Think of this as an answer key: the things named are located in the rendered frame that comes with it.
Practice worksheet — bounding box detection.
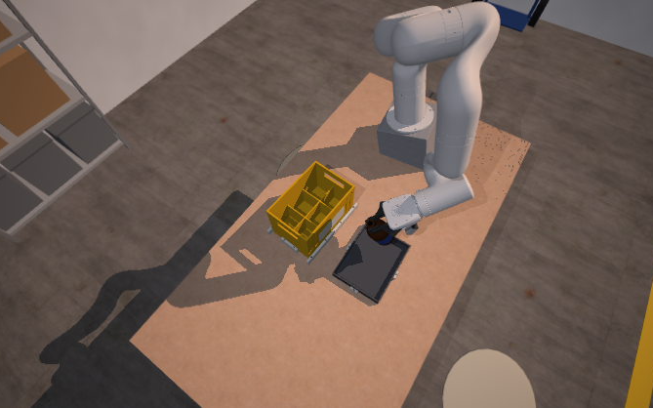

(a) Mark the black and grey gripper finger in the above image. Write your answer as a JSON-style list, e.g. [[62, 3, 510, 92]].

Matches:
[[365, 201, 385, 224], [368, 223, 402, 237]]

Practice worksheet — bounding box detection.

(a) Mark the brown bottle with blue label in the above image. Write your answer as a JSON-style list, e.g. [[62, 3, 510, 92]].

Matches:
[[366, 219, 394, 246]]

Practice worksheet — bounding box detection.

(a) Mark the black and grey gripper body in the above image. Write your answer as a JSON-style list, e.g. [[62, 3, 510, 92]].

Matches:
[[382, 193, 423, 231]]

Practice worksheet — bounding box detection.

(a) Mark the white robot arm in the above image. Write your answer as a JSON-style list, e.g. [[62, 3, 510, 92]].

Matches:
[[373, 2, 500, 218]]

